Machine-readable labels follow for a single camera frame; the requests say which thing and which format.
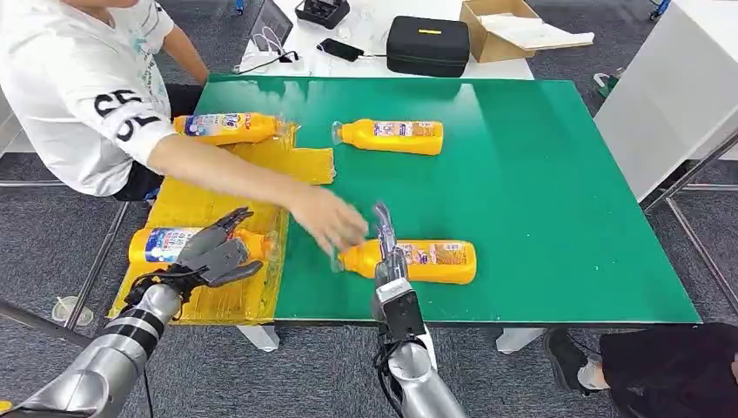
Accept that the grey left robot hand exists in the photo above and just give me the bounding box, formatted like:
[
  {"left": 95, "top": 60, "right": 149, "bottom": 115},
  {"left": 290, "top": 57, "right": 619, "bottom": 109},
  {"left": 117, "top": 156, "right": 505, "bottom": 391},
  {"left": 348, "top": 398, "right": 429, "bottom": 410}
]
[{"left": 175, "top": 207, "right": 265, "bottom": 288}]

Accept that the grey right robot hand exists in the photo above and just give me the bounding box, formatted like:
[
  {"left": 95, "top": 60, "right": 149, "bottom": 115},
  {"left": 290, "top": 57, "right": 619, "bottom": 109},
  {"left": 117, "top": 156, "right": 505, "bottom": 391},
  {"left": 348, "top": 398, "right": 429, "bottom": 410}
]
[{"left": 372, "top": 201, "right": 410, "bottom": 287}]

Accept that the person's right hand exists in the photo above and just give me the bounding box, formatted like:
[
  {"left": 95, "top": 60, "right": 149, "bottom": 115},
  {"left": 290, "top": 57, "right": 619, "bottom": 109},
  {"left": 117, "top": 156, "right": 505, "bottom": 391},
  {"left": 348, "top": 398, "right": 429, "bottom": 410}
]
[{"left": 288, "top": 185, "right": 370, "bottom": 258}]

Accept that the orange drink bottle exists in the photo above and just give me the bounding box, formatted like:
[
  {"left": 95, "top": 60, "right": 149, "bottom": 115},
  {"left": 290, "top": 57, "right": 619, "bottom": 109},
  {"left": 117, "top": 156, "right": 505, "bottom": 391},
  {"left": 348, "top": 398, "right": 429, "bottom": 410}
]
[
  {"left": 331, "top": 239, "right": 478, "bottom": 287},
  {"left": 127, "top": 226, "right": 278, "bottom": 266},
  {"left": 331, "top": 118, "right": 445, "bottom": 157},
  {"left": 172, "top": 112, "right": 288, "bottom": 146}
]

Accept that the yellow plastic sheet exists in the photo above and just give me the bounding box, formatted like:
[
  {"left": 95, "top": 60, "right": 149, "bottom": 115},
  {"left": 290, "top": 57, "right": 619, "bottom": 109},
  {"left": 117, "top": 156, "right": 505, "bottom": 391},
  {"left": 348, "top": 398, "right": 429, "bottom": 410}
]
[{"left": 108, "top": 124, "right": 337, "bottom": 327}]

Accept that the white table leg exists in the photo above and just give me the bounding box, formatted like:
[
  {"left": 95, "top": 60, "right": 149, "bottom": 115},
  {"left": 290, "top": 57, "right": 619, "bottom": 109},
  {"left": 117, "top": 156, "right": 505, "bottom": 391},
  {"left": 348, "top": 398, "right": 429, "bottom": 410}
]
[
  {"left": 495, "top": 327, "right": 546, "bottom": 354},
  {"left": 236, "top": 326, "right": 281, "bottom": 353}
]

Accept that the clear plastic cup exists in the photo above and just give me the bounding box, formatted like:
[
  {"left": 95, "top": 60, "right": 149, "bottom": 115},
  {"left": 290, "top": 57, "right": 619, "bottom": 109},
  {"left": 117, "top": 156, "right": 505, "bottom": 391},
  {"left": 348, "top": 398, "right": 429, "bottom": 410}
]
[{"left": 51, "top": 295, "right": 95, "bottom": 327}]

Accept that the green table mat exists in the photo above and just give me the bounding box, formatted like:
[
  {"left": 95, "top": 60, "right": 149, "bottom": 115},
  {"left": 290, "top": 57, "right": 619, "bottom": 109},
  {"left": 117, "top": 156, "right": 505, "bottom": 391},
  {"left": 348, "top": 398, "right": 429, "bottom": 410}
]
[{"left": 192, "top": 75, "right": 702, "bottom": 326}]

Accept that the black phone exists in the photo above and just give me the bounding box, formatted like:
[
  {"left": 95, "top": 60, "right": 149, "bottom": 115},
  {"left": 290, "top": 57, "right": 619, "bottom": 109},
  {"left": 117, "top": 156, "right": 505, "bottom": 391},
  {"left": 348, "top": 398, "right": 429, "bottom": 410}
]
[{"left": 317, "top": 37, "right": 366, "bottom": 63}]

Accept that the black white shoe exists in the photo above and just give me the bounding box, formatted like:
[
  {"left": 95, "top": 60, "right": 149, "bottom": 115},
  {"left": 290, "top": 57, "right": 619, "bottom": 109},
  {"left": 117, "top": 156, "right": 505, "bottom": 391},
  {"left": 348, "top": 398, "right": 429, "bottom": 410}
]
[{"left": 542, "top": 328, "right": 609, "bottom": 396}]

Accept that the black zip case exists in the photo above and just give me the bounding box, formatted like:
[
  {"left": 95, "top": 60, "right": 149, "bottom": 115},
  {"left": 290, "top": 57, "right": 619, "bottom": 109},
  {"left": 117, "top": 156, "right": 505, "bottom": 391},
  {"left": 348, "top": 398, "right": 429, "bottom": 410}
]
[{"left": 386, "top": 15, "right": 471, "bottom": 78}]

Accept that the dark grey laptop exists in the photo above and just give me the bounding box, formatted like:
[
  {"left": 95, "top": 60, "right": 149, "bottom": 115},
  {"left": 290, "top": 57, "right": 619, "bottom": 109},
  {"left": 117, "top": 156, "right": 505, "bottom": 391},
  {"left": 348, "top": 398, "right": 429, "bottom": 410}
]
[{"left": 249, "top": 0, "right": 294, "bottom": 56}]

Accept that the black plastic tray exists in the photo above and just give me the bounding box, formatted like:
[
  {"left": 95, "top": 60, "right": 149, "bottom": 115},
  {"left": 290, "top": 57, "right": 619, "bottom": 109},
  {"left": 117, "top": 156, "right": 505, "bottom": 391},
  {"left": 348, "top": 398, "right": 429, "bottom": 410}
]
[{"left": 294, "top": 0, "right": 351, "bottom": 30}]

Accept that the person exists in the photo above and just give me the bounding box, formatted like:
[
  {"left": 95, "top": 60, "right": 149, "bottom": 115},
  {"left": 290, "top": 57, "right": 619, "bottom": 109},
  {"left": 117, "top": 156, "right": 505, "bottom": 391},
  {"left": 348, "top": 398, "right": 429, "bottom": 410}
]
[
  {"left": 542, "top": 322, "right": 738, "bottom": 418},
  {"left": 0, "top": 0, "right": 370, "bottom": 258}
]

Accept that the brown cardboard box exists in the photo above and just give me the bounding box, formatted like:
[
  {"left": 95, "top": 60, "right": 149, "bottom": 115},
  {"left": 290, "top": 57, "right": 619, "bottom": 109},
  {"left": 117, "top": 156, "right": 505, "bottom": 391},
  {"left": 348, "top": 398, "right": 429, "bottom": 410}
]
[{"left": 459, "top": 0, "right": 543, "bottom": 64}]

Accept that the white foam sheet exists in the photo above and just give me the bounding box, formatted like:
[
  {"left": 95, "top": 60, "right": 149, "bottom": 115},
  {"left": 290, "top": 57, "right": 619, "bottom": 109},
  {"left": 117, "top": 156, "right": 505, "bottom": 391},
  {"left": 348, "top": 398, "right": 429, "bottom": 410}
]
[{"left": 480, "top": 11, "right": 595, "bottom": 52}]

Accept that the green white bag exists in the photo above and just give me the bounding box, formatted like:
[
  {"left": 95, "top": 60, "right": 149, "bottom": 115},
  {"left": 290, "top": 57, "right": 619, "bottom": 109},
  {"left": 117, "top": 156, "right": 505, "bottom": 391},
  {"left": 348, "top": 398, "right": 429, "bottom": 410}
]
[{"left": 592, "top": 68, "right": 625, "bottom": 99}]

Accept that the white board panel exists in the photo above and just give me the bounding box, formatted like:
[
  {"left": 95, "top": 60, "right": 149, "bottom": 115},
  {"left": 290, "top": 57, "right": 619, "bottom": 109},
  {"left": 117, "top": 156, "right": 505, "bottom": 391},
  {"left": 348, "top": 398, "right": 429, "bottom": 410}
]
[{"left": 594, "top": 0, "right": 738, "bottom": 203}]

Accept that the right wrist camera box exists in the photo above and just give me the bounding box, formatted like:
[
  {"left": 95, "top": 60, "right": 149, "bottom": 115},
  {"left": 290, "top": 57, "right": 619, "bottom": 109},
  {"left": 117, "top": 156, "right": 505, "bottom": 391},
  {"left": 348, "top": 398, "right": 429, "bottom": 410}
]
[{"left": 372, "top": 278, "right": 428, "bottom": 342}]

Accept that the black cable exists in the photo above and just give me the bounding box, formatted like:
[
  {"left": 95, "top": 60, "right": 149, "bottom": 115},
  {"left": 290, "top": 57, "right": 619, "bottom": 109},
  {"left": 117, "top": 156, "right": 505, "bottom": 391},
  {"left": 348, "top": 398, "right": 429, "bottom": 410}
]
[{"left": 233, "top": 50, "right": 301, "bottom": 76}]

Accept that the grey metal frame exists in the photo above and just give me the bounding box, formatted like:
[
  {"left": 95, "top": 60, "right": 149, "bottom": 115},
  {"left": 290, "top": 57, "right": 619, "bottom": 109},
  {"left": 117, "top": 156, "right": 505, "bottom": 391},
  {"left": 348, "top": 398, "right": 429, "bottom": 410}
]
[
  {"left": 641, "top": 131, "right": 738, "bottom": 315},
  {"left": 0, "top": 179, "right": 131, "bottom": 349}
]

